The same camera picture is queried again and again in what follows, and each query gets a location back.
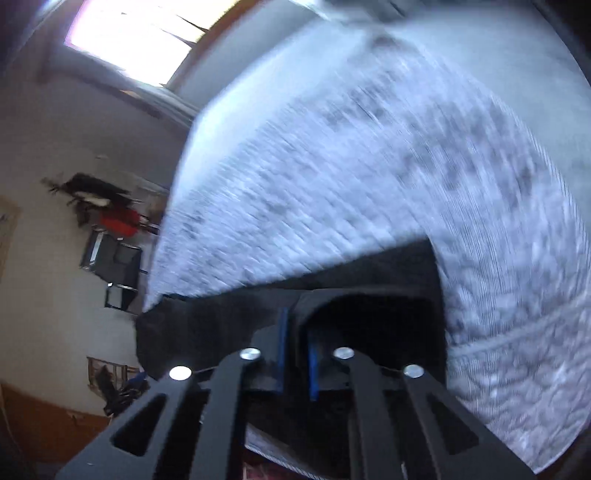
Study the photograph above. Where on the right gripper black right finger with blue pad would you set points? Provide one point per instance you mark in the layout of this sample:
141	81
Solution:
404	424

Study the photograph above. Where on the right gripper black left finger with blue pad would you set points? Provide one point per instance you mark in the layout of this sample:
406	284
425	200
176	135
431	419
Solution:
192	428

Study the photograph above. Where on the black pants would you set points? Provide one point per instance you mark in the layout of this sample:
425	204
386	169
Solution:
388	305

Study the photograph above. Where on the wooden bench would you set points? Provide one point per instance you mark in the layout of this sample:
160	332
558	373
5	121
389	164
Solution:
44	432

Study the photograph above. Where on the black chrome chair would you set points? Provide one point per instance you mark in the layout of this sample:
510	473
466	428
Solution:
116	263

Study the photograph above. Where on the red bag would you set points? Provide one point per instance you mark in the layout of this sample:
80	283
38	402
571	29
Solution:
120	222

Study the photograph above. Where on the wooden coat rack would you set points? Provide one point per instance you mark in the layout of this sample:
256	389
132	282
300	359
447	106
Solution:
88	207

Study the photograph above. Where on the black garment on rack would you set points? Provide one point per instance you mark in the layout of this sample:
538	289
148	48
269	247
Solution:
83	183

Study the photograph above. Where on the quilted grey-white mattress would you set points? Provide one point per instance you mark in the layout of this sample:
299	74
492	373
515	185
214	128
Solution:
424	152

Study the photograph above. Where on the grey curtain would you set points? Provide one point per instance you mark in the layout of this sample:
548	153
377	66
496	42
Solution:
160	102

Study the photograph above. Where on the wooden framed window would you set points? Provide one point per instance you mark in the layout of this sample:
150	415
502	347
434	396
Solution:
152	42

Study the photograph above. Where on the framed wall picture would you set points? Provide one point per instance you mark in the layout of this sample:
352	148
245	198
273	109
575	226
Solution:
9	216

